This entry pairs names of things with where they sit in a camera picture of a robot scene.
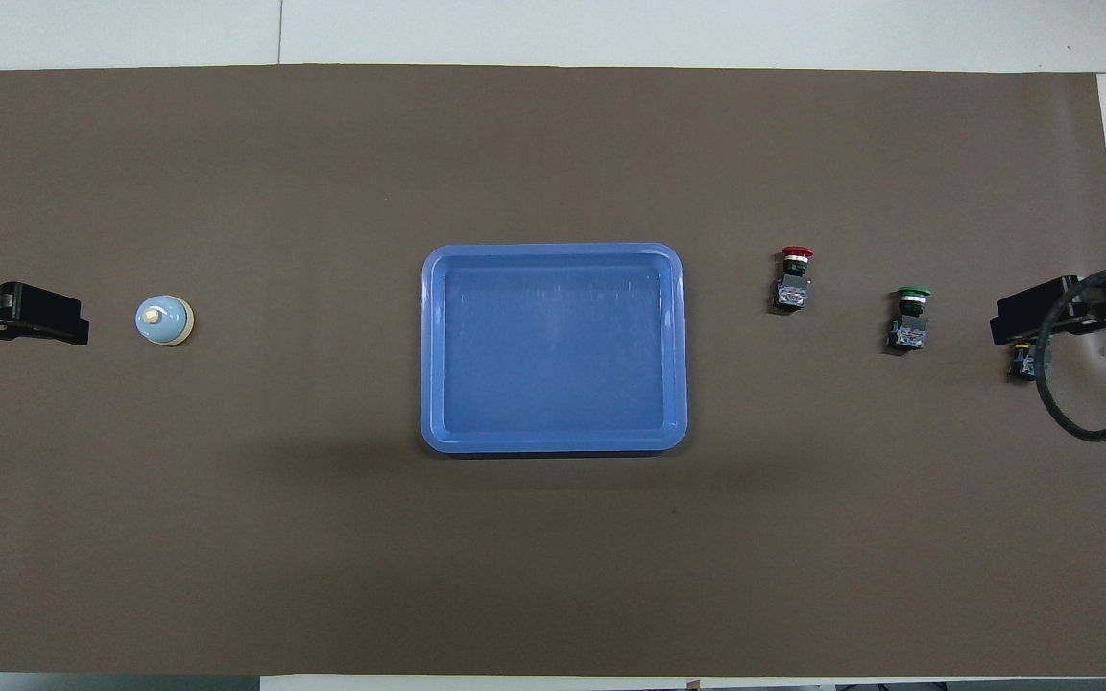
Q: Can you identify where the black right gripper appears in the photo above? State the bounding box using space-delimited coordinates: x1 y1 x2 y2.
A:
990 275 1106 347

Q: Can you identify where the yellow push button switch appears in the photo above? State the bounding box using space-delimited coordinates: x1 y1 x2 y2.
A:
1011 340 1053 382

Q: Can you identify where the green push button switch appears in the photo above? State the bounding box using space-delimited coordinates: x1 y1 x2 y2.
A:
887 287 933 352

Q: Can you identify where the red push button switch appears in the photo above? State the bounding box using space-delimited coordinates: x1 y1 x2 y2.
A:
772 247 815 315

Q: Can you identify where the light blue call bell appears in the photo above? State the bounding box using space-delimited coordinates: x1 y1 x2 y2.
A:
135 293 195 347

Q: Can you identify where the blue plastic tray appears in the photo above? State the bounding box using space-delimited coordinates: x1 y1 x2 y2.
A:
420 243 687 455

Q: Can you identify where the brown table mat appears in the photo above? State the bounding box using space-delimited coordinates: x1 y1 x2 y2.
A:
0 64 1106 678

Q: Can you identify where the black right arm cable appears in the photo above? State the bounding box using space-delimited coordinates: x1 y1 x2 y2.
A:
1036 261 1106 443

